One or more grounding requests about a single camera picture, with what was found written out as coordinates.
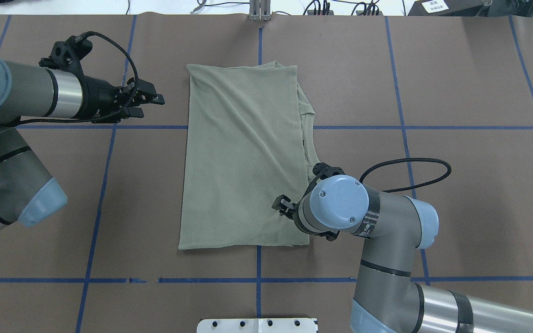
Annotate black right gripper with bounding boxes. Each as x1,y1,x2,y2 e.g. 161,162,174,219
272,195,339,241

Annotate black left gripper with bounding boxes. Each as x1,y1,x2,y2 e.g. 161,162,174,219
80,76,165,123

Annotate olive green long-sleeve shirt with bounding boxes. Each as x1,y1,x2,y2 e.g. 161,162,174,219
178,61,319,250

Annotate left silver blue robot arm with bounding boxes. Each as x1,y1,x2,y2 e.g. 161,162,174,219
0,51,165,230

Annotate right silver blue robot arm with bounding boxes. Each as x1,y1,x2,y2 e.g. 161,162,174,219
272,175,533,333

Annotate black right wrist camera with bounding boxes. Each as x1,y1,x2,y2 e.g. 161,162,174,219
311,162,345,184

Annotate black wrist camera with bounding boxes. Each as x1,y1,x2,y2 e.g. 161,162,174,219
311,162,345,184
38,36,93,74

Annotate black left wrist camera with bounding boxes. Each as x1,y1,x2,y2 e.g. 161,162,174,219
38,36,93,74

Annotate white metal base plate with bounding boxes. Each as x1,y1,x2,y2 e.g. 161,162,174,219
196,318,319,333

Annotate aluminium frame post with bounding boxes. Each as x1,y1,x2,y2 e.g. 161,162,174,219
248,0,272,22

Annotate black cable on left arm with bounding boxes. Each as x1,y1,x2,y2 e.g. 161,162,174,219
0,31,140,222

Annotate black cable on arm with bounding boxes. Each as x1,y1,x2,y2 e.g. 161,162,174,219
0,31,140,222
359,158,452,193

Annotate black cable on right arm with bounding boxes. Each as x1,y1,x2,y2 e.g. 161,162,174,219
359,158,452,193

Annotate black cables on white table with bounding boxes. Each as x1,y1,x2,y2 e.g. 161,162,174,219
192,0,408,16

